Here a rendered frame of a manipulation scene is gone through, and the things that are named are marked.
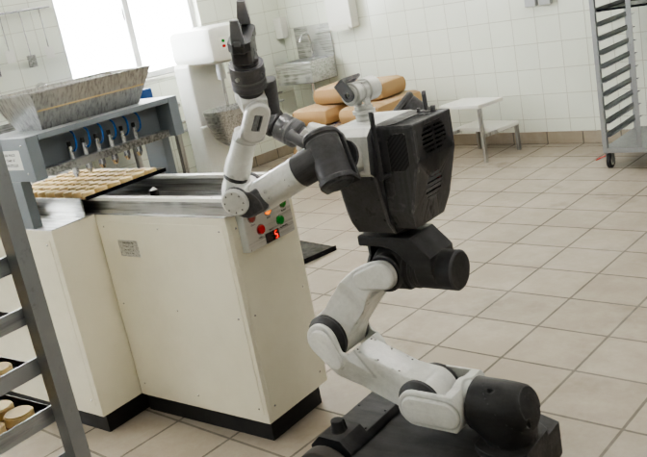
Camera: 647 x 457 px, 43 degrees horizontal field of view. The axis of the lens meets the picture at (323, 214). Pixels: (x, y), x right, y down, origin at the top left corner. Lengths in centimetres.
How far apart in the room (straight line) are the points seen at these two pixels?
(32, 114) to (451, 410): 180
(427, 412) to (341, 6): 556
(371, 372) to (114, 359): 117
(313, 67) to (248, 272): 501
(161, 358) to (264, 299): 57
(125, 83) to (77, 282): 80
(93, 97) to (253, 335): 112
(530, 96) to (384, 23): 152
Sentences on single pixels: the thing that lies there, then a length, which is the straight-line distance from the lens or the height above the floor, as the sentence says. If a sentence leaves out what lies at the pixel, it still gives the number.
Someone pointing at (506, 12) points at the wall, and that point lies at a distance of 677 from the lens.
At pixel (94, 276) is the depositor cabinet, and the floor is 61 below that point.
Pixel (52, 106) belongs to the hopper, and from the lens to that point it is 315.
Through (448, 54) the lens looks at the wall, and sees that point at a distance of 710.
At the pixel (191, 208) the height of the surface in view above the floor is 87.
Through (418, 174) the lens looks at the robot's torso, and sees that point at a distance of 211.
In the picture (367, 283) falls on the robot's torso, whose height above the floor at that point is 66.
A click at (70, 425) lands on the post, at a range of 149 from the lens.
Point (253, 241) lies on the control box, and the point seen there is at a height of 73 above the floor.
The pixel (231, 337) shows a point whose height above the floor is 41.
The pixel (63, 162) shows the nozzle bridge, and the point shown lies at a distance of 318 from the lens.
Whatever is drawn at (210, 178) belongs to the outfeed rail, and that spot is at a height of 89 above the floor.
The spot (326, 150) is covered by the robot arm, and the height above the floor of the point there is 109.
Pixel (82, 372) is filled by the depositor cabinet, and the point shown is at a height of 27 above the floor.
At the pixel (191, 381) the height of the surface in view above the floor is 19.
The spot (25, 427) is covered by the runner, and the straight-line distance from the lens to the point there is 148.
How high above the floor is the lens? 147
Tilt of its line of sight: 15 degrees down
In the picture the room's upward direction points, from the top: 11 degrees counter-clockwise
